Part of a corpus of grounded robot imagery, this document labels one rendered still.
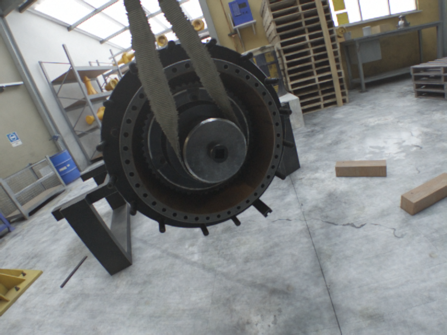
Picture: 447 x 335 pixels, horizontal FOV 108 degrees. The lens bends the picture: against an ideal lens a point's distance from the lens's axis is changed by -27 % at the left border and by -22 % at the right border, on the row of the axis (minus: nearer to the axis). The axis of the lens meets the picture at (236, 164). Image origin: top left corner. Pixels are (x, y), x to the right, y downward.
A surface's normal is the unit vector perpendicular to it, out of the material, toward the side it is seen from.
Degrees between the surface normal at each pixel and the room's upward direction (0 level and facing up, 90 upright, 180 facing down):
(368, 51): 90
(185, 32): 102
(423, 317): 0
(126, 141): 90
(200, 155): 90
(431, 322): 0
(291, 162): 90
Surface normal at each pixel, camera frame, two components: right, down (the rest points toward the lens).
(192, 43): 0.03, 0.58
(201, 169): 0.37, 0.26
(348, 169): -0.50, 0.48
